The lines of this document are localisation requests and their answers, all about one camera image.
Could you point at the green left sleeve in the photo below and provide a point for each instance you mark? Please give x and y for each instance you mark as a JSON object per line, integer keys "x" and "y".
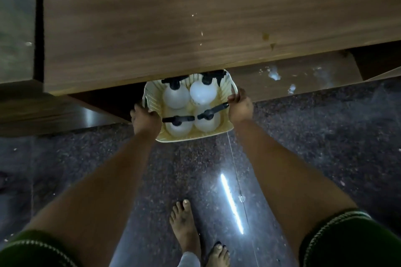
{"x": 28, "y": 252}

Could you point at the light grey trouser leg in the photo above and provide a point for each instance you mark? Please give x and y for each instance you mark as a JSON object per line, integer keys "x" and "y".
{"x": 189, "y": 260}

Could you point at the person's right fingers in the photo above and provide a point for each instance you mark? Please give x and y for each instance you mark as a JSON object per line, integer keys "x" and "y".
{"x": 237, "y": 96}

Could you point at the green right sleeve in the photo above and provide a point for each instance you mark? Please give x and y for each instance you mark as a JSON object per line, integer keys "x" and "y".
{"x": 351, "y": 241}

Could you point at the person's left forearm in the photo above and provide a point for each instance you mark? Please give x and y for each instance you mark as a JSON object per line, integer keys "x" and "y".
{"x": 103, "y": 188}

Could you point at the person's right hand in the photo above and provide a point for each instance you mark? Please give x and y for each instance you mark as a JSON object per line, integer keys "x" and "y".
{"x": 240, "y": 108}

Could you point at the thin white thread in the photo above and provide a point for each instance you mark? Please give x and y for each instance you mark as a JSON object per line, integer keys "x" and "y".
{"x": 237, "y": 179}

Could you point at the person's left hand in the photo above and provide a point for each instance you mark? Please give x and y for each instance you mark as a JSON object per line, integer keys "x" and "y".
{"x": 145, "y": 123}

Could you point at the green sleeve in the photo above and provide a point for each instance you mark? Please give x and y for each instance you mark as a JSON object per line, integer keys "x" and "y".
{"x": 28, "y": 252}
{"x": 351, "y": 241}

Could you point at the person's left foot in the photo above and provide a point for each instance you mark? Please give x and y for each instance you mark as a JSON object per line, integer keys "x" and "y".
{"x": 184, "y": 229}

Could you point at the person's right forearm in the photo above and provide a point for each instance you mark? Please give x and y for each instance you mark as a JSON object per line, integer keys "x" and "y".
{"x": 288, "y": 182}

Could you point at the person's right foot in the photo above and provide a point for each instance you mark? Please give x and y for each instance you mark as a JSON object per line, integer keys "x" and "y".
{"x": 218, "y": 256}

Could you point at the person's foot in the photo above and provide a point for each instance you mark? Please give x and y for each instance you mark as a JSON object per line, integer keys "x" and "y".
{"x": 184, "y": 229}
{"x": 218, "y": 256}

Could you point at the person's left fingers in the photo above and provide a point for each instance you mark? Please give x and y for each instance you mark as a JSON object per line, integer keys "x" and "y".
{"x": 139, "y": 110}

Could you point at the cream plastic basket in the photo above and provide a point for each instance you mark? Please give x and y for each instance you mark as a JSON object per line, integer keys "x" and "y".
{"x": 221, "y": 90}

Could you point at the wooden table lower shelf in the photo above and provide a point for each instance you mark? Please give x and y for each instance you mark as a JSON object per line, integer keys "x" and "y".
{"x": 313, "y": 77}

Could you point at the white spray bottle black nozzle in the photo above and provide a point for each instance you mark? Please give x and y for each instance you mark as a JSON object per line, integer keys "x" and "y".
{"x": 179, "y": 129}
{"x": 207, "y": 124}
{"x": 203, "y": 92}
{"x": 175, "y": 97}

